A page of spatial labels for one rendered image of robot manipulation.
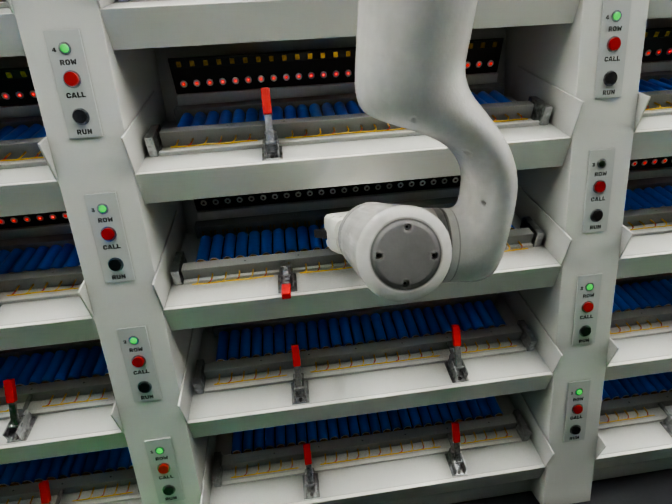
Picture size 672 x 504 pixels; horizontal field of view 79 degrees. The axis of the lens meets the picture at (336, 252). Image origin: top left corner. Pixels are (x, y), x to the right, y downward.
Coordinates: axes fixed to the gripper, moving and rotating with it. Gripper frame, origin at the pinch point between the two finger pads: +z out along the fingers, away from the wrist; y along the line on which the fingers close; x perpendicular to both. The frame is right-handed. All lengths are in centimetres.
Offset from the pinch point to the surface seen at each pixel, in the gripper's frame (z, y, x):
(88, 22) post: -10.6, 30.8, -28.1
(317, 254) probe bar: -1.7, 6.2, 3.6
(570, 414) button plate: -2, -35, 36
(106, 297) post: -6.1, 36.3, 5.9
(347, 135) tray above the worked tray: -2.1, 0.1, -13.9
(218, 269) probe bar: -1.8, 21.5, 4.3
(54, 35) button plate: -10.6, 34.8, -26.8
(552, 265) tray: -5.5, -29.8, 8.6
